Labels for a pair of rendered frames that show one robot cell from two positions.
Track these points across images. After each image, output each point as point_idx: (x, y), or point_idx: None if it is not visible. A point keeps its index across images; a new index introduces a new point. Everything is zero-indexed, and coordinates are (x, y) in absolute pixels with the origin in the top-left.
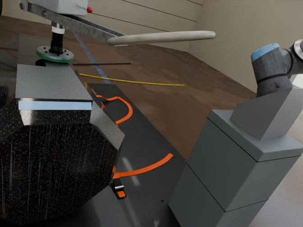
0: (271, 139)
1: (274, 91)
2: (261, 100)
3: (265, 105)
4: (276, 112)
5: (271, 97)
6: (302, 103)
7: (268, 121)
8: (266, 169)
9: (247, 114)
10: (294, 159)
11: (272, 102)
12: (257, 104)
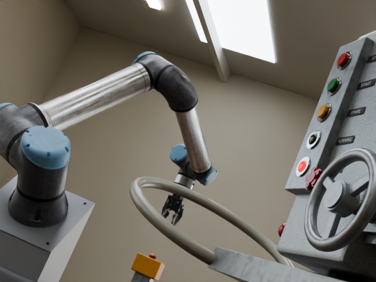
0: None
1: (67, 210)
2: (73, 230)
3: (73, 235)
4: (78, 239)
5: (80, 222)
6: None
7: (69, 255)
8: None
9: (56, 259)
10: None
11: (79, 228)
12: (68, 238)
